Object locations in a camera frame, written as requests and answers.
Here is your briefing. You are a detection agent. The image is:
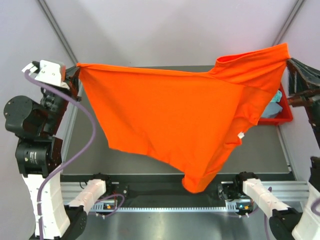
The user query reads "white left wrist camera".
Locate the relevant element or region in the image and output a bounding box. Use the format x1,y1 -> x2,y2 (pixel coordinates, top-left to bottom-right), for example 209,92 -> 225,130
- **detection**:
21,59 -> 70,90

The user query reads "aluminium frame rail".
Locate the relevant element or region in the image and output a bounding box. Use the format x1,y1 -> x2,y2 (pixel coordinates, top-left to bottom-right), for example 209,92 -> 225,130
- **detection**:
61,181 -> 309,202

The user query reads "grey slotted cable duct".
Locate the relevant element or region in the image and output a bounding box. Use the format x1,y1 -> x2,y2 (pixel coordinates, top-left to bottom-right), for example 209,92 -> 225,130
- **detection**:
88,201 -> 253,213

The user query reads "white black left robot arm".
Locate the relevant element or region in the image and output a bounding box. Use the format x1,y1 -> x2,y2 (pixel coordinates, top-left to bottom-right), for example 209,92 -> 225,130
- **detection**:
3,66 -> 114,240

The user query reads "red plastic bin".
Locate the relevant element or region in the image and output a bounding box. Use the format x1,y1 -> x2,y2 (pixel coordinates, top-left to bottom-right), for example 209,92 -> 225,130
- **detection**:
258,84 -> 293,126

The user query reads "orange t-shirt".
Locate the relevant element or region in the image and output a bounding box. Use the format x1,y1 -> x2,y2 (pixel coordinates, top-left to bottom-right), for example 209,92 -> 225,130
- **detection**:
78,43 -> 290,194

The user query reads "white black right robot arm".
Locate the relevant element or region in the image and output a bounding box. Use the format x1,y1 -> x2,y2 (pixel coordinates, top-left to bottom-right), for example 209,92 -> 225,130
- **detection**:
233,58 -> 320,240

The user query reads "teal folded t-shirt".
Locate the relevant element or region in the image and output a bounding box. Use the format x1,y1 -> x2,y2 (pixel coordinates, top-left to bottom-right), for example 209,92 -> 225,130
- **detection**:
270,89 -> 283,103

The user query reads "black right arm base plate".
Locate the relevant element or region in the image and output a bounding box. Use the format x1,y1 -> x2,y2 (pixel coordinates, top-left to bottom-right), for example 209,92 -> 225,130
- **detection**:
217,181 -> 250,202

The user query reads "blue-grey folded t-shirt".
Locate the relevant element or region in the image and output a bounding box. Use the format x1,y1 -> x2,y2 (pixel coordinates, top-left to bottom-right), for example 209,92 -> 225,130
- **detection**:
261,102 -> 283,119

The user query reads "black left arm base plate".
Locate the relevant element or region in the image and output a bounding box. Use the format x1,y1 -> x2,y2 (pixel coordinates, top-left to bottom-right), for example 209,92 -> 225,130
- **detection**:
98,182 -> 129,200

